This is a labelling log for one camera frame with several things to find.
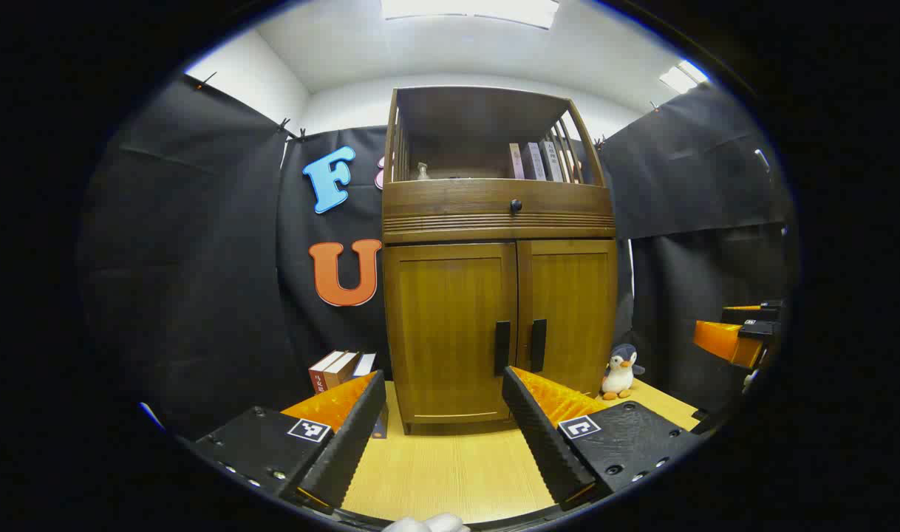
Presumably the brown book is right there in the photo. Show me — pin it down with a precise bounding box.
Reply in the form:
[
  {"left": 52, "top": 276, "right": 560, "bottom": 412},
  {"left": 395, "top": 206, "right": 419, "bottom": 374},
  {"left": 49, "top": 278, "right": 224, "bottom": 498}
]
[{"left": 323, "top": 352, "right": 361, "bottom": 389}]

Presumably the wooden cabinet drawer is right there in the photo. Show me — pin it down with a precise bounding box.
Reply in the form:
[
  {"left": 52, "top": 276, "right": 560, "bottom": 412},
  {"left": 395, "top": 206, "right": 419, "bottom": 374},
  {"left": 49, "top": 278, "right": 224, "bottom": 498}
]
[{"left": 382, "top": 180, "right": 616, "bottom": 245}]

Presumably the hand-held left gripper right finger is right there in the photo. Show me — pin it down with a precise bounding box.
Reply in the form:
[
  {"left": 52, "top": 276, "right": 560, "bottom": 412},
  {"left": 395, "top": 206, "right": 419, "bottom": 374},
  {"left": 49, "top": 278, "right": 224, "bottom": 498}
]
[{"left": 502, "top": 366, "right": 707, "bottom": 512}]

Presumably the black door handle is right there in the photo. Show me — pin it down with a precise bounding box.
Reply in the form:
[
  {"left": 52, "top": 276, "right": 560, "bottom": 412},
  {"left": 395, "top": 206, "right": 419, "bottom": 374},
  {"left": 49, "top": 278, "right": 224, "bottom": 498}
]
[
  {"left": 494, "top": 320, "right": 512, "bottom": 377},
  {"left": 529, "top": 318, "right": 548, "bottom": 374}
]

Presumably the penguin plush toy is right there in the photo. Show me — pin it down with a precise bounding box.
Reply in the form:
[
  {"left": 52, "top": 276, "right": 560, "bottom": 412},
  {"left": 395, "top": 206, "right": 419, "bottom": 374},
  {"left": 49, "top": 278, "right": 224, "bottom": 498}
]
[{"left": 601, "top": 344, "right": 646, "bottom": 402}]

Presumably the red book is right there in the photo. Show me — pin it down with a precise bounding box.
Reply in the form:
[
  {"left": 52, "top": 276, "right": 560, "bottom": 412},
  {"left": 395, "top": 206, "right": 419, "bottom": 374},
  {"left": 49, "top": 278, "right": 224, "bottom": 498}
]
[{"left": 309, "top": 350, "right": 345, "bottom": 395}]

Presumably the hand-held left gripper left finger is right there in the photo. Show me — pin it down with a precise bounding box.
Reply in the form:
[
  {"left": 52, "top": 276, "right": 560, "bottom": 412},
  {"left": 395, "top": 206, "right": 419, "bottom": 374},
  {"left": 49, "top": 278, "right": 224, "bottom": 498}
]
[{"left": 190, "top": 369, "right": 388, "bottom": 512}]

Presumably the wooden double-door shoe cabinet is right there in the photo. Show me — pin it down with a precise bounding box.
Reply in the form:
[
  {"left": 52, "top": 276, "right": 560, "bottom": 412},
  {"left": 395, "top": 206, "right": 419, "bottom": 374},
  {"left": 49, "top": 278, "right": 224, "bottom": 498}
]
[{"left": 381, "top": 86, "right": 619, "bottom": 435}]

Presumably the wooden shoe cabinet door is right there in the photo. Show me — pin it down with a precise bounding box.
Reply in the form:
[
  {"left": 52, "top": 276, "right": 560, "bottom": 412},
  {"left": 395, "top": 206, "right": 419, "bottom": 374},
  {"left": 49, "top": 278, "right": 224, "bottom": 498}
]
[
  {"left": 517, "top": 238, "right": 618, "bottom": 398},
  {"left": 383, "top": 242, "right": 519, "bottom": 427}
]

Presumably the black backdrop cloth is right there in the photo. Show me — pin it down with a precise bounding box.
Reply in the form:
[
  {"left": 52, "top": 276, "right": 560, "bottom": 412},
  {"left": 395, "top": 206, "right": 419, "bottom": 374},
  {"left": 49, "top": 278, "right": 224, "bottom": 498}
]
[{"left": 77, "top": 74, "right": 798, "bottom": 444}]

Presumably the ceiling light panel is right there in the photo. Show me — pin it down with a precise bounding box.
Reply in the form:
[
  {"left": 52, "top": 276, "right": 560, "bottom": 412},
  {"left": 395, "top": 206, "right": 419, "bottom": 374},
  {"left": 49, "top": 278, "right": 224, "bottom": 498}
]
[
  {"left": 659, "top": 60, "right": 711, "bottom": 95},
  {"left": 380, "top": 0, "right": 560, "bottom": 30}
]

